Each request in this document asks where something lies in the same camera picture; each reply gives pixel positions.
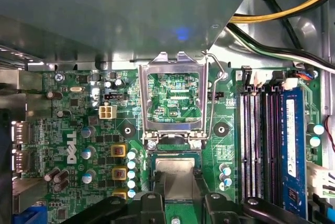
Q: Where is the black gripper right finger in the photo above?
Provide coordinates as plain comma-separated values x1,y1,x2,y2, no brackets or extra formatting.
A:
192,170,314,224

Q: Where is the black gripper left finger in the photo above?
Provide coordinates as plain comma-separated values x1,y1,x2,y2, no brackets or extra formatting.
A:
60,170,168,224

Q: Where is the silver CPU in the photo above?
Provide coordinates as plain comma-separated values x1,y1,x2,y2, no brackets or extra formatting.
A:
147,151,204,204

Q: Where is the black RAM slot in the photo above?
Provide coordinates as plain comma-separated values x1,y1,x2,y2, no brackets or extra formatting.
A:
250,73,263,201
239,73,252,201
263,73,276,204

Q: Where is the green motherboard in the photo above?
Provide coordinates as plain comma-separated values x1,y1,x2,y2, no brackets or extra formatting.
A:
10,66,321,224

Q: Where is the blue RAM stick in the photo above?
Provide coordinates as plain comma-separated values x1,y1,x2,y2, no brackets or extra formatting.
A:
282,86,308,219

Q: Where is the metal locking lever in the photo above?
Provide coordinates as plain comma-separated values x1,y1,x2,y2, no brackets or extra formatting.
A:
200,50,229,141

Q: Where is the white four-pin power socket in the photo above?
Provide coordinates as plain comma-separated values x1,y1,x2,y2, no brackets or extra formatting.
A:
98,105,117,121

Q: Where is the blue VGA port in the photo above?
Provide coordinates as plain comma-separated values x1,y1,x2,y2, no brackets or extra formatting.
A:
14,205,48,224

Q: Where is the metal socket cover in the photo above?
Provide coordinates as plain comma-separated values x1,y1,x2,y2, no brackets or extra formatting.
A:
138,51,209,141

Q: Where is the black PC case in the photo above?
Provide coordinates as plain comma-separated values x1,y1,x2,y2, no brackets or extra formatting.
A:
208,0,335,224

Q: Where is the grey power supply unit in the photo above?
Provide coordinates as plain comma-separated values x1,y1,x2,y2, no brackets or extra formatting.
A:
0,0,265,70

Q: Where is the black white wire bundle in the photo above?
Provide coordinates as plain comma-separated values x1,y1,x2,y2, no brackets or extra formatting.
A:
226,22,335,74

